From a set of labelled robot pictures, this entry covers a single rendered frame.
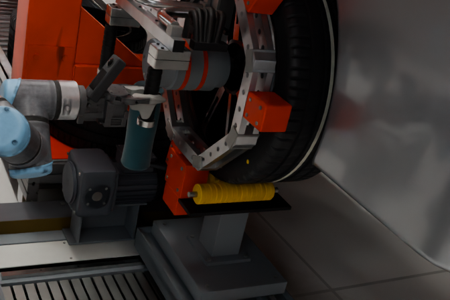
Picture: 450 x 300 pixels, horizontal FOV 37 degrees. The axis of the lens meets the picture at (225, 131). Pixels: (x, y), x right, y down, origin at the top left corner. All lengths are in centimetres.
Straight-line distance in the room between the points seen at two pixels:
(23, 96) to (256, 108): 53
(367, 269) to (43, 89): 169
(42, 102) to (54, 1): 67
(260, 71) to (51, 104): 49
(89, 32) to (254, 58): 75
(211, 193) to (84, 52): 66
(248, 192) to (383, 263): 108
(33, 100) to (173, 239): 88
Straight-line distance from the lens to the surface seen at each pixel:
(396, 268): 288
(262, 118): 156
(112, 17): 187
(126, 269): 231
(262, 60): 160
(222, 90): 194
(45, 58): 216
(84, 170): 214
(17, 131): 132
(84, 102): 154
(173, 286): 210
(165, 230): 224
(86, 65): 222
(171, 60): 158
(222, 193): 189
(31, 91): 150
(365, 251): 292
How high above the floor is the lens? 139
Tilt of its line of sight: 22 degrees down
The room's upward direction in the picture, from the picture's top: 13 degrees clockwise
